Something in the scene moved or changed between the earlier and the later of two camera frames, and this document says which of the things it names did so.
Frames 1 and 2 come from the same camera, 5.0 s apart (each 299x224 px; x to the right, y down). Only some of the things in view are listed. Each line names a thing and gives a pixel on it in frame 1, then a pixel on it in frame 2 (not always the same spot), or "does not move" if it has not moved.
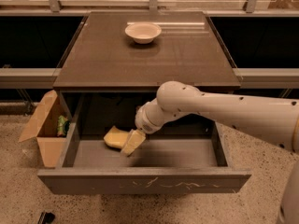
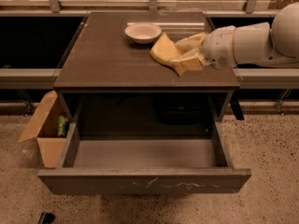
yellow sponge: (116, 138) -> (164, 50)
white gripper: (142, 122) -> (219, 47)
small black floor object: (46, 217) does not move
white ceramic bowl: (143, 33) does not move
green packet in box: (64, 124) does not move
